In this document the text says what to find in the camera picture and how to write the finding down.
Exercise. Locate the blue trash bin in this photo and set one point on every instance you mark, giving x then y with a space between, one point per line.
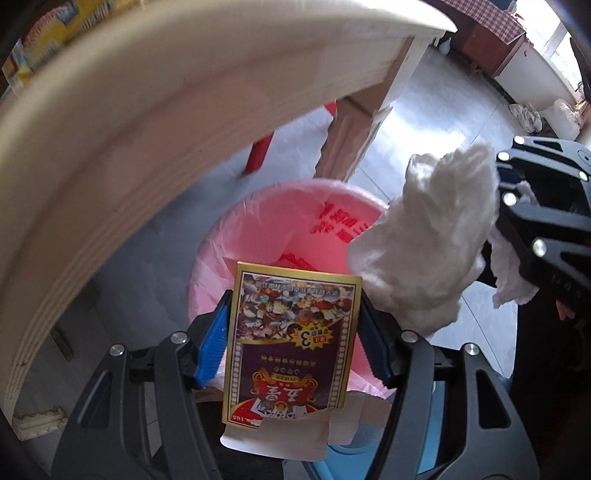
431 434

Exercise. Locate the white cloth bundle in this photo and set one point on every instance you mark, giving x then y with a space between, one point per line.
547 113

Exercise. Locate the wooden cabinet with checkered cloth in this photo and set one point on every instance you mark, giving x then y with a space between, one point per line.
480 37

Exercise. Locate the yellow printed carton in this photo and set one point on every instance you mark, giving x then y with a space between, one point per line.
55 32

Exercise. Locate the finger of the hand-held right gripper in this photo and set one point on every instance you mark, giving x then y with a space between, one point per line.
549 159
554 258

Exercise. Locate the white tissue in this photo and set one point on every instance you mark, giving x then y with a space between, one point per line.
429 230

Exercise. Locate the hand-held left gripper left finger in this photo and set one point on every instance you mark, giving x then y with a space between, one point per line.
211 344

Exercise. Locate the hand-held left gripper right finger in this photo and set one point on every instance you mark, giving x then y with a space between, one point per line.
375 344

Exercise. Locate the red plastic stool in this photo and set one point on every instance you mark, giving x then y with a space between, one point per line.
261 152

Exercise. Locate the white foam scrap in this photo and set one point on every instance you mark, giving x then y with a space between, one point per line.
39 421

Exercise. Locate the person's dark trousers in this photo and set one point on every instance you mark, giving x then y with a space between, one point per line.
549 392

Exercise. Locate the pink lined trash bin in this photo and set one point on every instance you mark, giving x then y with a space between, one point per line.
277 230

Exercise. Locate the round wooden table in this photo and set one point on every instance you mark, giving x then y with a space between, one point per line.
138 138

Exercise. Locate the playing card box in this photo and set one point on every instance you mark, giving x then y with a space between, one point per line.
291 341

